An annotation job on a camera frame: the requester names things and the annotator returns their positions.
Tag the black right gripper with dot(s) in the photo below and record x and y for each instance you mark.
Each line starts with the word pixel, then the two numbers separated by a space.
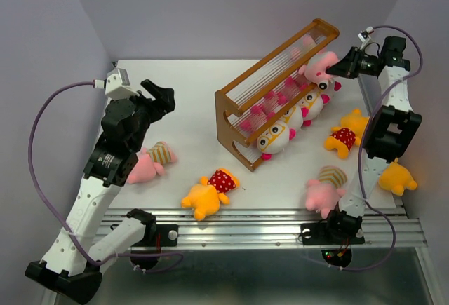
pixel 346 66

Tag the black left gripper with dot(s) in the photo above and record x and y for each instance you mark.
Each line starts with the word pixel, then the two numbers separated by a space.
pixel 163 103

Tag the pink plush with wheels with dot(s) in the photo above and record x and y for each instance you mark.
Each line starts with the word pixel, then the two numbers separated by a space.
pixel 315 70

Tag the white glasses plush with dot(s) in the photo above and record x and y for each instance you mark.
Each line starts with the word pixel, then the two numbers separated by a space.
pixel 294 117
pixel 314 100
pixel 274 139

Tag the yellow bear plush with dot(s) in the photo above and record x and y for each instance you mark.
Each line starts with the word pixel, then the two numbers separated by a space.
pixel 206 197
pixel 396 179
pixel 347 134

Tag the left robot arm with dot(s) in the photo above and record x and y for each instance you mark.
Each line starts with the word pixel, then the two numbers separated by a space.
pixel 75 264

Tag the pink plush under left arm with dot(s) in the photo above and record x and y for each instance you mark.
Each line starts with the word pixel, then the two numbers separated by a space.
pixel 151 163

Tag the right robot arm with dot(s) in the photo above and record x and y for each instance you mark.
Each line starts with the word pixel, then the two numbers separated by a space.
pixel 391 126

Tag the wooden toy shelf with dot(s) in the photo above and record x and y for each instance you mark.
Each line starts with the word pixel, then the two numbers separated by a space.
pixel 233 101

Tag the pink plush, front right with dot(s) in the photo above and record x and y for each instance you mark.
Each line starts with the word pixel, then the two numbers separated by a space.
pixel 324 192

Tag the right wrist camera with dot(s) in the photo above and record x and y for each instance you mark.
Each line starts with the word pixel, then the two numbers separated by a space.
pixel 365 35

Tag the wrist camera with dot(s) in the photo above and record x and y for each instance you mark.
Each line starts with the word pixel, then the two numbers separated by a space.
pixel 365 35
pixel 116 85

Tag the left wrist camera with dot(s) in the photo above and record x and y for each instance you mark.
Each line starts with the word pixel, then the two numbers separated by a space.
pixel 116 85

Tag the aluminium rail frame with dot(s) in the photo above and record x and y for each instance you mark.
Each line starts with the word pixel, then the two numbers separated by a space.
pixel 280 229

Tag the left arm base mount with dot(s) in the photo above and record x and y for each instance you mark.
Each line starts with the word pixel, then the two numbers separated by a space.
pixel 159 237

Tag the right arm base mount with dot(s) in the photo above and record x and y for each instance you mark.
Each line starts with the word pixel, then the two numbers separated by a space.
pixel 336 247

